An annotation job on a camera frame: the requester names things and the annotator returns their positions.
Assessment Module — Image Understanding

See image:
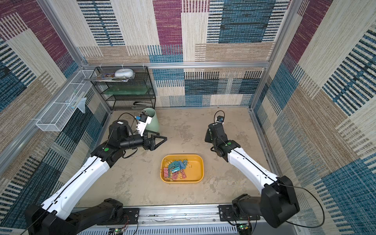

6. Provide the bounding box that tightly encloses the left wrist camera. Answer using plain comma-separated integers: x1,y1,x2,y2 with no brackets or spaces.
136,113,152,136

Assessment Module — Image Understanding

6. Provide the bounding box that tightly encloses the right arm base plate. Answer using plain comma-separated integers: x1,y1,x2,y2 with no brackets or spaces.
217,204,260,222

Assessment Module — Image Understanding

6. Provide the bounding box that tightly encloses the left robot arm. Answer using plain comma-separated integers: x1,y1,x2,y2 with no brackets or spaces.
24,119,167,235

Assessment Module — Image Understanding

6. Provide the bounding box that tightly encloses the yellow storage tray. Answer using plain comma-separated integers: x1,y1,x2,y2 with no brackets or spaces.
160,154,205,184

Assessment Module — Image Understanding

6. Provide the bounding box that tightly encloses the pink binder clip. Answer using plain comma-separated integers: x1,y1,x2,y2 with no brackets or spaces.
163,167,170,179
179,169,187,179

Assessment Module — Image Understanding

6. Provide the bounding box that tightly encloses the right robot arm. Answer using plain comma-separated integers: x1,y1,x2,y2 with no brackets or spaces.
205,122,300,228

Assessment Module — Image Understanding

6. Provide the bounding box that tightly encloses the white round device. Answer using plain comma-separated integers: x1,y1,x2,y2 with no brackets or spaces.
115,69,135,79

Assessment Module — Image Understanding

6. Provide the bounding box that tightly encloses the white wire wall basket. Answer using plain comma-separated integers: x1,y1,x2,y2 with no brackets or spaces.
36,70,93,132

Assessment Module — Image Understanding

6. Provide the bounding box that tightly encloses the mint green pen cup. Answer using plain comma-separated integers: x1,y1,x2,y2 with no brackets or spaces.
143,108,160,132

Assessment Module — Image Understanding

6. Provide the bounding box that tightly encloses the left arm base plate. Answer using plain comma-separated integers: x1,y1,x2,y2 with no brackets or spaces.
118,208,140,225

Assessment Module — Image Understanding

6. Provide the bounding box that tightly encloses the teal binder clip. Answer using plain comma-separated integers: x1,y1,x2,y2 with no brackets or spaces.
178,160,188,169
168,161,181,173

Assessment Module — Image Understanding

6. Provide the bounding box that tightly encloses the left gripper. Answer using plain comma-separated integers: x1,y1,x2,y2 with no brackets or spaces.
119,129,166,151

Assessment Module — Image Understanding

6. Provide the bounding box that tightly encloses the black wire shelf rack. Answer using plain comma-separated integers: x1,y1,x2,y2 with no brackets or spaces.
90,66,156,111

